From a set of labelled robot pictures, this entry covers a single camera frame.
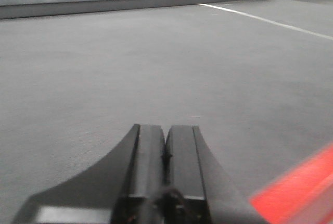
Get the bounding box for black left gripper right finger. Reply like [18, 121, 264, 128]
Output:
[165, 126, 263, 223]

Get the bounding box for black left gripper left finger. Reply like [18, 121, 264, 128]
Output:
[12, 125, 164, 223]

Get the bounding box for red tape strip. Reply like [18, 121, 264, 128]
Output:
[250, 144, 332, 223]

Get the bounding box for white tape line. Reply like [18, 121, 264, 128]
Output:
[198, 3, 332, 41]

